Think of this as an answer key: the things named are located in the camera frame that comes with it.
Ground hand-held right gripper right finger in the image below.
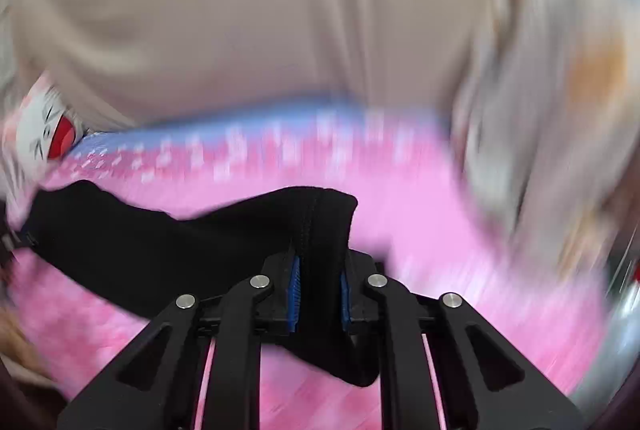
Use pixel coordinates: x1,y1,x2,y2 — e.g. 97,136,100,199
341,250,584,430

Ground white cartoon face pillow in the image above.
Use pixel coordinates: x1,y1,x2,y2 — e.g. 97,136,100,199
0,74,92,211

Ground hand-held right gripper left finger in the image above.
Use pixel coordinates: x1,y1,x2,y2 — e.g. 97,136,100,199
57,254,302,430

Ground pink floral bed sheet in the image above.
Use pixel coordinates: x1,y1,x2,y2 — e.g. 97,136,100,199
0,98,613,430

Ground white patterned cloth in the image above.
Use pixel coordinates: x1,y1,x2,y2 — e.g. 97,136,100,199
450,0,640,271

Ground beige hanging cloth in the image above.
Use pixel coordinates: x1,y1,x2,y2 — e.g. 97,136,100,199
10,0,531,131

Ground black pants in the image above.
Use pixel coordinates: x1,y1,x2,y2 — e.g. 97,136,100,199
10,180,379,388

